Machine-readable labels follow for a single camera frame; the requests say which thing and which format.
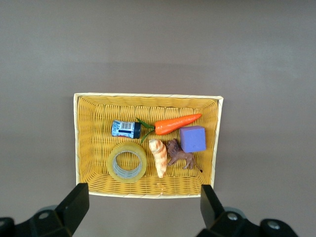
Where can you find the toy bread loaf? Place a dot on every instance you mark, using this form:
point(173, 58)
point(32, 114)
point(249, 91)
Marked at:
point(159, 154)

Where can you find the yellow wicker basket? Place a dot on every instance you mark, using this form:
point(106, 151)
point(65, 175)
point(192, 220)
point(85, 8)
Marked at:
point(98, 118)

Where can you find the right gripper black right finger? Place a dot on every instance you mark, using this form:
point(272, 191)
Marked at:
point(214, 217)

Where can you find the orange toy carrot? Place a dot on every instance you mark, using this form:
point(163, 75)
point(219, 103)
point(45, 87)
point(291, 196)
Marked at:
point(172, 124)

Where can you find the purple foam cube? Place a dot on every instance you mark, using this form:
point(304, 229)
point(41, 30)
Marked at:
point(193, 139)

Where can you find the yellow banana toy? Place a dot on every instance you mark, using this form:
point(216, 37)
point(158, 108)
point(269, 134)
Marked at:
point(111, 161)

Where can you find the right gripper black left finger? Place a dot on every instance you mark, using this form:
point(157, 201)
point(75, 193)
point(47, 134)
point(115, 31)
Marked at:
point(66, 212)

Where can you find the small blue white can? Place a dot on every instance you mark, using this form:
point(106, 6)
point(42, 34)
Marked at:
point(123, 129)

